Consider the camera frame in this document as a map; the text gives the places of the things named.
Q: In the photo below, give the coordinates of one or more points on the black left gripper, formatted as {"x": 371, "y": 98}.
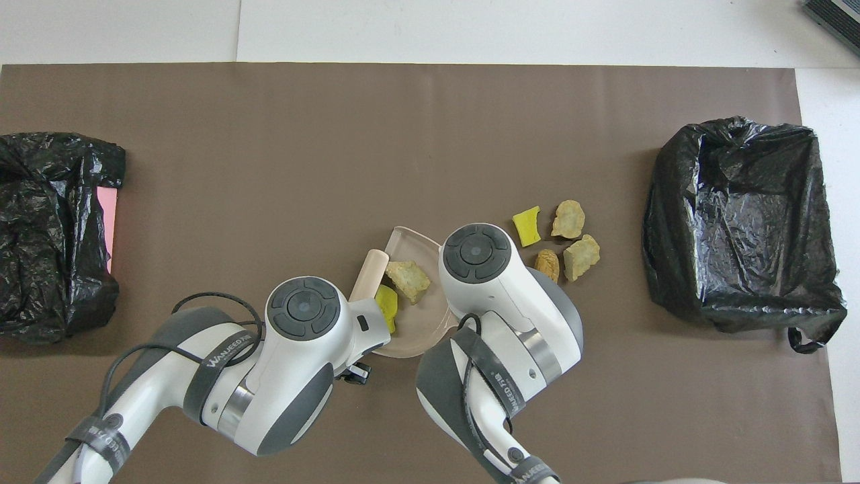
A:
{"x": 356, "y": 374}

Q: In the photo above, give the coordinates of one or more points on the yellow foam trash piece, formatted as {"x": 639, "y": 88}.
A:
{"x": 386, "y": 306}
{"x": 526, "y": 227}

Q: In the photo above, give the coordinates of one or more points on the pale pink plastic dustpan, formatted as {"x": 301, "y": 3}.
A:
{"x": 416, "y": 329}

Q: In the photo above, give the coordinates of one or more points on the beige hand brush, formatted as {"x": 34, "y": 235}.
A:
{"x": 368, "y": 275}

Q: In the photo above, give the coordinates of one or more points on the grey-tan foam trash piece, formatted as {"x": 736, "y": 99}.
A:
{"x": 408, "y": 280}

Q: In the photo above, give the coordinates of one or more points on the brown foam trash piece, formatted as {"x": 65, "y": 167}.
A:
{"x": 547, "y": 264}

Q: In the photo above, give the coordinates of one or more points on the tan foam trash piece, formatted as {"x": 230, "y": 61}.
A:
{"x": 582, "y": 257}
{"x": 568, "y": 219}

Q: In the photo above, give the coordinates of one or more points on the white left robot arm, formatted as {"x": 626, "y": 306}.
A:
{"x": 302, "y": 349}

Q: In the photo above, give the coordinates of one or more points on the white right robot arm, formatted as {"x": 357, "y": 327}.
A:
{"x": 497, "y": 289}

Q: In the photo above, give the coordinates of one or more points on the pink plastic bin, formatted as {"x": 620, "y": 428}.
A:
{"x": 106, "y": 228}

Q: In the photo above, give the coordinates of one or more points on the black plastic trash bag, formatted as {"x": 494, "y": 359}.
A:
{"x": 739, "y": 235}
{"x": 40, "y": 235}

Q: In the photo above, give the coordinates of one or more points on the brown table mat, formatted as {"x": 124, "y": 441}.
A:
{"x": 403, "y": 134}

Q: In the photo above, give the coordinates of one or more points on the dark grey ribbed object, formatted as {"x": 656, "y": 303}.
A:
{"x": 836, "y": 17}

